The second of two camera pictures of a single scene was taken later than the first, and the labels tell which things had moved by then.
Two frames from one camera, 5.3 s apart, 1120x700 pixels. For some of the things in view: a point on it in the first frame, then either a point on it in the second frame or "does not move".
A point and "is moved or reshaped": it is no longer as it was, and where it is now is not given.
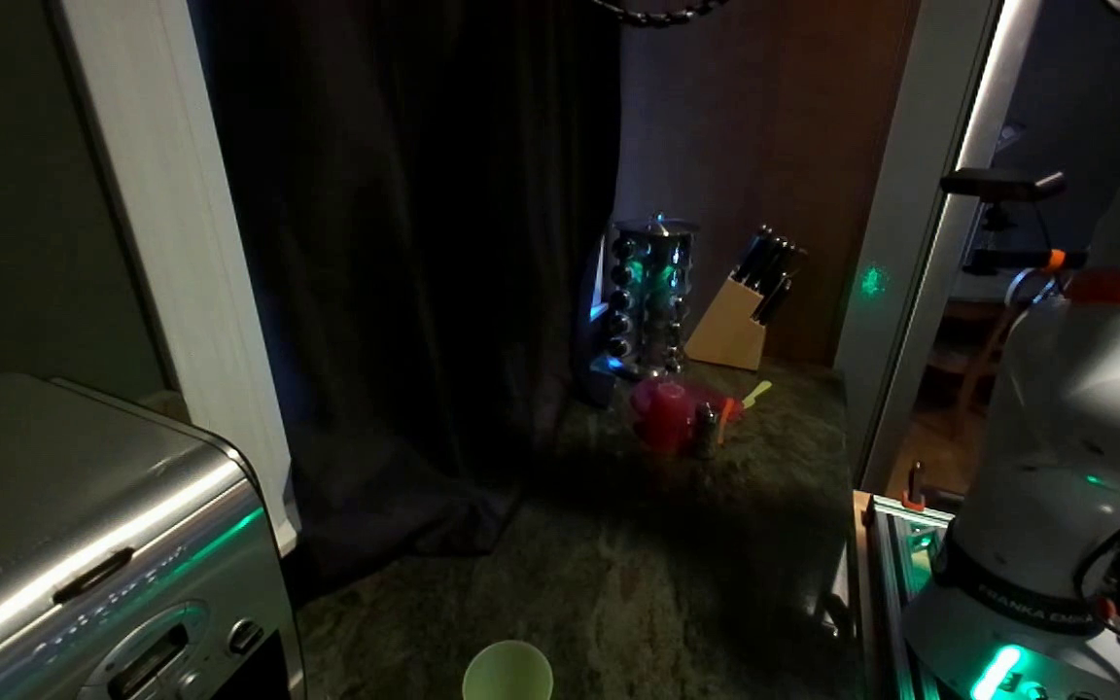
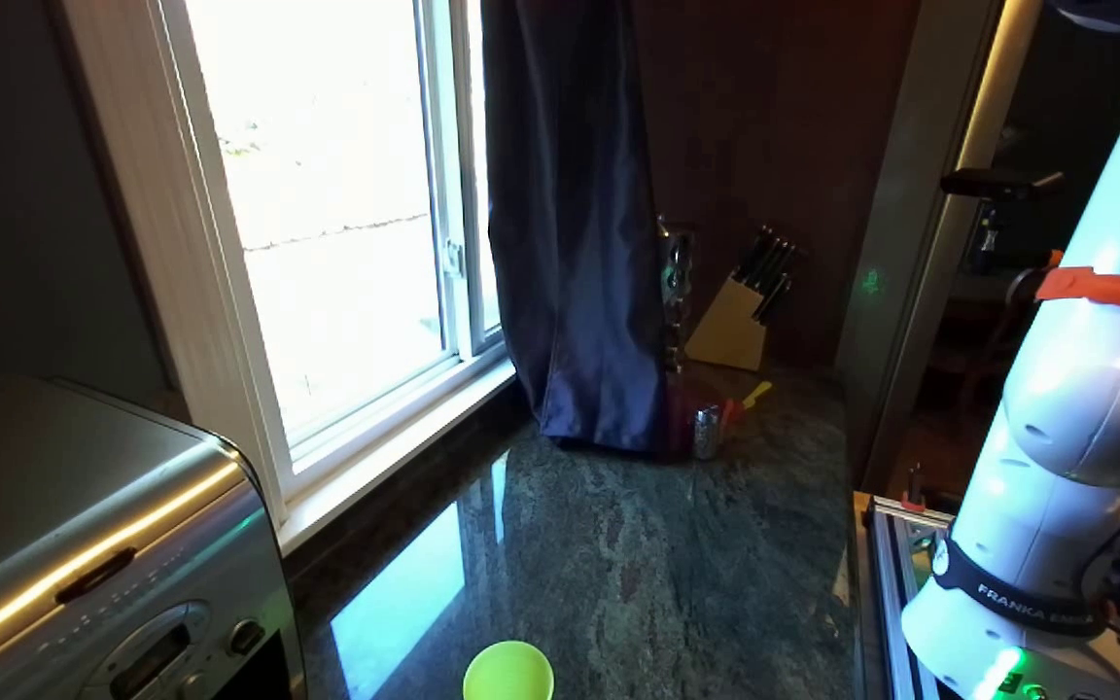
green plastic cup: [506, 670] does not move
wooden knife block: [757, 286] does not move
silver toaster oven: [98, 549] does not move
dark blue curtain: [430, 193] is moved or reshaped
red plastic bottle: [663, 415] → [706, 428]
